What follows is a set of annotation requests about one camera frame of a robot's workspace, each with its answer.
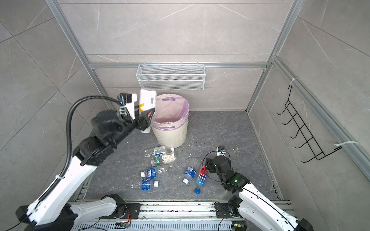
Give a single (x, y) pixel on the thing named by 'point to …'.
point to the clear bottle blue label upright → (190, 173)
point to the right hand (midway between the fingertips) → (213, 158)
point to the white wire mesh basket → (171, 77)
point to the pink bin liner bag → (172, 112)
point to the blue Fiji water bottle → (202, 175)
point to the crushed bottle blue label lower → (145, 184)
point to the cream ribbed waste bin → (171, 138)
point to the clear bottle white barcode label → (156, 150)
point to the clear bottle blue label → (152, 172)
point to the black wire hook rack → (303, 128)
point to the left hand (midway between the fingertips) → (147, 105)
